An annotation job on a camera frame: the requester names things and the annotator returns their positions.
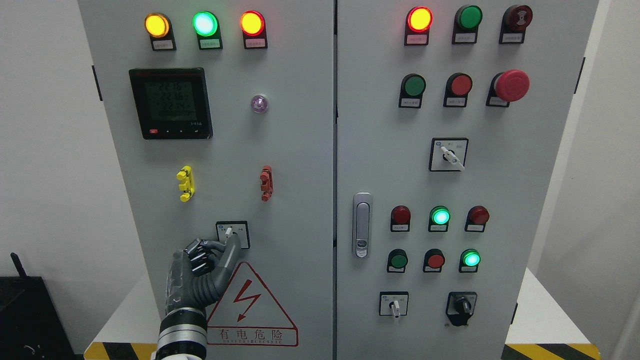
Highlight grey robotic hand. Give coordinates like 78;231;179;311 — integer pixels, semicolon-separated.
165;232;242;314

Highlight white rotary selector switch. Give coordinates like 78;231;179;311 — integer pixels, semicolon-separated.
429;137;469;173
215;220;250;249
378;291;409;319

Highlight yellow indicator light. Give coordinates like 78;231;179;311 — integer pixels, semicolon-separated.
144;13;176;51

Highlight red electric hazard warning sign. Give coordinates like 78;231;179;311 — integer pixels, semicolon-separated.
206;261;298;347

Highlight yellow terminal connector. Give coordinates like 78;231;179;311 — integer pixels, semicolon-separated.
176;165;195;203

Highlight red terminal connector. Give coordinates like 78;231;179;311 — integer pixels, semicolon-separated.
259;165;274;202

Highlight grey left cabinet door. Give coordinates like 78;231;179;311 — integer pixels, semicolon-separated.
78;0;335;360

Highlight grey cabinet door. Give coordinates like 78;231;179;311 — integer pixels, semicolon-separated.
334;0;599;360
78;0;335;360

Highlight black box with antenna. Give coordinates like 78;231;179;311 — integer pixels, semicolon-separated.
0;252;76;360

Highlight black digital power meter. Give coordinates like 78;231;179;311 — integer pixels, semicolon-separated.
128;67;214;141

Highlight dark red indicator light left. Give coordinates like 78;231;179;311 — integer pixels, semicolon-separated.
390;205;412;233

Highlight dark red indicator light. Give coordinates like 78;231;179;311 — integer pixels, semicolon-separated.
464;205;490;233
390;205;412;233

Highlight red push button lower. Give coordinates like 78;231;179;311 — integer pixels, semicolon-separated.
422;248;446;273

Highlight green lit indicator light middle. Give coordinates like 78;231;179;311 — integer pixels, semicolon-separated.
427;205;451;233

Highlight green lit indicator light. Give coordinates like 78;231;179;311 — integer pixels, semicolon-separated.
192;11;223;50
427;205;451;233

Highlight green lit indicator light top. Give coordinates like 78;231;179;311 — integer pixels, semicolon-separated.
192;11;223;50

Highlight red-orange indicator light left door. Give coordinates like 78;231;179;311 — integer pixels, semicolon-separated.
239;10;268;50

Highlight green lit push button lower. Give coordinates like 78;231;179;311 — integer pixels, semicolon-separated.
458;248;482;273

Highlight dark red indicator light right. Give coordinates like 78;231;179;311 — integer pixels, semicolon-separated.
464;205;490;233

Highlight green push button second row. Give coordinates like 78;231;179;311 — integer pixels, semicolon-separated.
398;73;426;109

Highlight grey right cabinet door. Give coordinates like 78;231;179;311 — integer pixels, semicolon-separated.
334;0;599;360

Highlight red push button second row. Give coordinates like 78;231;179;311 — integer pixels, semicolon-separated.
443;72;473;109

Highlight red lit indicator light right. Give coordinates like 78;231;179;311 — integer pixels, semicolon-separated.
404;6;434;47

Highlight red emergency stop mushroom button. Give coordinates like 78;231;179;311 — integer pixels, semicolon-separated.
486;69;530;109

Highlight white platform with hazard stripes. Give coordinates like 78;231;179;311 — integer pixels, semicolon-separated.
79;270;601;360

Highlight green push button top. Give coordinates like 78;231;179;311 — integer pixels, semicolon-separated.
451;4;483;44

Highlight dark red buzzer alarm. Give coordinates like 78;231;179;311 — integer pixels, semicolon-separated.
498;4;533;44

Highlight silver door handle lock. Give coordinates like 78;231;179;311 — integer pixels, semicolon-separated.
352;192;373;259

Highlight black rotary knob switch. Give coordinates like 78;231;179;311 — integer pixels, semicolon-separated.
445;291;478;327

